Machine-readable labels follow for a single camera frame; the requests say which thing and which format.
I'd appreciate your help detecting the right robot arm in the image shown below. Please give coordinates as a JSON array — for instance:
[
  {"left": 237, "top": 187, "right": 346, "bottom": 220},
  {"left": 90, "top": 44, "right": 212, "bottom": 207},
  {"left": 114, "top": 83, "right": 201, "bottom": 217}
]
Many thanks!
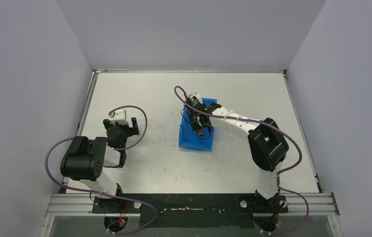
[{"left": 186, "top": 99, "right": 289, "bottom": 212}]

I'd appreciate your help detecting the aluminium front rail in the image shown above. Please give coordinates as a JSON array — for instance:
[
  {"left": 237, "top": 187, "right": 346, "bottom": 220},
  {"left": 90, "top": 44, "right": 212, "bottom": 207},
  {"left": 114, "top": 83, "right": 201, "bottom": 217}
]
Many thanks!
[{"left": 46, "top": 193, "right": 339, "bottom": 217}]

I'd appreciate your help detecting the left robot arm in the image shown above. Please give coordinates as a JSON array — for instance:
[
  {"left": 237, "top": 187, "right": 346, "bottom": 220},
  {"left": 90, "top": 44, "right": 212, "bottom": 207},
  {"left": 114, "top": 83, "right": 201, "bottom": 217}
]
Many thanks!
[{"left": 60, "top": 117, "right": 140, "bottom": 213}]

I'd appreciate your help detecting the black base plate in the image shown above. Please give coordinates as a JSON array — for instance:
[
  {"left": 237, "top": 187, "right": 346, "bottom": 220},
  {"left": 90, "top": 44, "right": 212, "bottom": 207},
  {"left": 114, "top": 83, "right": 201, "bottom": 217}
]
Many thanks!
[{"left": 92, "top": 194, "right": 289, "bottom": 229}]

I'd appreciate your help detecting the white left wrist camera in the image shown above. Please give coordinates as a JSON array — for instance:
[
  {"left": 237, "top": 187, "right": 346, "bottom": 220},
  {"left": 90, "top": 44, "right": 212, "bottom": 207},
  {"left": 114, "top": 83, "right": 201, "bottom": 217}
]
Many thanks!
[{"left": 109, "top": 109, "right": 127, "bottom": 125}]

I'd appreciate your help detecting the blue plastic bin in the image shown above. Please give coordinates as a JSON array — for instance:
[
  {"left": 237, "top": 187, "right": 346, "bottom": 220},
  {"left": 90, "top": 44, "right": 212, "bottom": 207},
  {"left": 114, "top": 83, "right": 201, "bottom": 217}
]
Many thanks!
[{"left": 179, "top": 107, "right": 215, "bottom": 152}]

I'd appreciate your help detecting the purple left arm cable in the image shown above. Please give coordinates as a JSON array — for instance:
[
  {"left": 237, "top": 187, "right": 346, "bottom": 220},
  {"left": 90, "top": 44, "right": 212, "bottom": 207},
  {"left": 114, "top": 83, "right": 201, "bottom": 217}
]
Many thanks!
[{"left": 44, "top": 105, "right": 159, "bottom": 236}]

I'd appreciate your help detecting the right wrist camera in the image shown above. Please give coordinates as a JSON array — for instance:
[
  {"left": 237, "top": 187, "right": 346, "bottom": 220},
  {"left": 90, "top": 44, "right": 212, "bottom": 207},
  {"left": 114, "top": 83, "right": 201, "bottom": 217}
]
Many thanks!
[{"left": 186, "top": 92, "right": 207, "bottom": 110}]

